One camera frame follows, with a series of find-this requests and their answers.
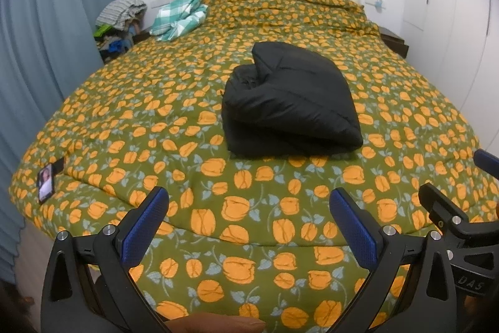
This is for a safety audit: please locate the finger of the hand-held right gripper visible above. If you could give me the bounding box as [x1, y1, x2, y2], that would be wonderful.
[418, 183, 470, 236]
[473, 149, 499, 178]

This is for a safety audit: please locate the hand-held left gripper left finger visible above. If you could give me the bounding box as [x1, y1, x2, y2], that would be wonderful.
[41, 186, 172, 333]

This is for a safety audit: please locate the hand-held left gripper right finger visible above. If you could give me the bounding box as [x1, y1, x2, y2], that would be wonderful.
[329, 189, 458, 333]

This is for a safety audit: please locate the black puffer jacket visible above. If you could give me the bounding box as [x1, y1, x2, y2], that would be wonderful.
[221, 42, 364, 158]

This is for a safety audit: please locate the pile of assorted clothes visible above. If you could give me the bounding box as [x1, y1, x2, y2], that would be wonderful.
[94, 0, 148, 64]

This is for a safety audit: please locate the person's left hand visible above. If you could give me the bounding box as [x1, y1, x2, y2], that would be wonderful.
[166, 311, 266, 333]

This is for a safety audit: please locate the green orange floral duvet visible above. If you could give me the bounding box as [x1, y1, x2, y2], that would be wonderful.
[8, 0, 482, 333]

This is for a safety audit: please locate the dark wooden nightstand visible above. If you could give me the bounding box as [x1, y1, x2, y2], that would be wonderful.
[379, 26, 410, 58]

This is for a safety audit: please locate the white wardrobe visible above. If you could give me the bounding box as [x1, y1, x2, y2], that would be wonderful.
[401, 0, 499, 146]

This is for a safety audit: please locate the blue curtain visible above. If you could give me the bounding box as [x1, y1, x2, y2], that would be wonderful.
[0, 0, 123, 279]

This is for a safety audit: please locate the green white checked cloth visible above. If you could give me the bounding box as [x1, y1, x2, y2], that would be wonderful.
[150, 0, 209, 42]

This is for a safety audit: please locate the grey striped garment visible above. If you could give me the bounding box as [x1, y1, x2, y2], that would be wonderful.
[97, 0, 148, 30]

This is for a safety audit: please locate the smartphone with black strap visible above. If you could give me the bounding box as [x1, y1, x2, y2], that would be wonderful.
[38, 158, 65, 205]

